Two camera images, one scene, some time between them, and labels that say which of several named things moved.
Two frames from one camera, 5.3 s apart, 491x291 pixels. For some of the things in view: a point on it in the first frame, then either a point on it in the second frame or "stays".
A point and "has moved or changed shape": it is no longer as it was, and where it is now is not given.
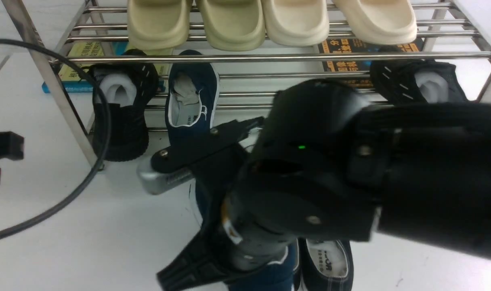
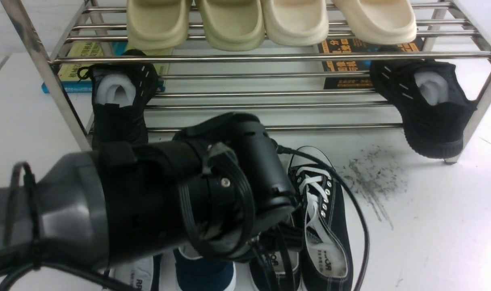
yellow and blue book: [75, 76] stays
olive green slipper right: [233, 25] stays
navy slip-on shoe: [192, 99] has moved or changed shape
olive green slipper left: [157, 27] stays
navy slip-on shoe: [248, 260] to [142, 273]
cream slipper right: [379, 22] stays
